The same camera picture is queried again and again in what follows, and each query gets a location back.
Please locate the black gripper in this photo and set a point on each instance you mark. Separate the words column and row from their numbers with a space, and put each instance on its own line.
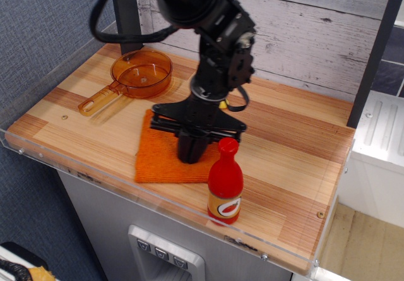
column 200, row 119

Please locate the orange cloth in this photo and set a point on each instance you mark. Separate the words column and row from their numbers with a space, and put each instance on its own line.
column 157, row 161

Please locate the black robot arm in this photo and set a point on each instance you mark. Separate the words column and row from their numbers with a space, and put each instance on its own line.
column 225, row 63

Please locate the red hot sauce bottle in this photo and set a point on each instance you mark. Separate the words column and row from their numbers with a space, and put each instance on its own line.
column 225, row 184

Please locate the yellow toy banana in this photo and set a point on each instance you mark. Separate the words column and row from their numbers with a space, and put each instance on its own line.
column 223, row 104

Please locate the orange transparent toy pan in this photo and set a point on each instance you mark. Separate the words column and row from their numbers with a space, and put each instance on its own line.
column 138, row 74

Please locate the grey toy fridge cabinet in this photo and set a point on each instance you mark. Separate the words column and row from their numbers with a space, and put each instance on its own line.
column 107, row 216

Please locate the grey dispenser panel with buttons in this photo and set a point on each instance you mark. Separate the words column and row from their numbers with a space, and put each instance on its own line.
column 164, row 255

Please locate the white toy sink unit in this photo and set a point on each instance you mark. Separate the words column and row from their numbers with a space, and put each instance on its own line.
column 372, row 182

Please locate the yellow object bottom left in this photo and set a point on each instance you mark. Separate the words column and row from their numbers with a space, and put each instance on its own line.
column 41, row 274

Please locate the dark left frame post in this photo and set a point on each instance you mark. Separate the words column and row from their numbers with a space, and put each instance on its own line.
column 127, row 17

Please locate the dark frame post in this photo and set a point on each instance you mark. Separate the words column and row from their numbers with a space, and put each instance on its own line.
column 381, row 40
column 127, row 17

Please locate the dark right frame post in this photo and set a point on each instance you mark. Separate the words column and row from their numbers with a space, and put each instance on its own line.
column 381, row 40

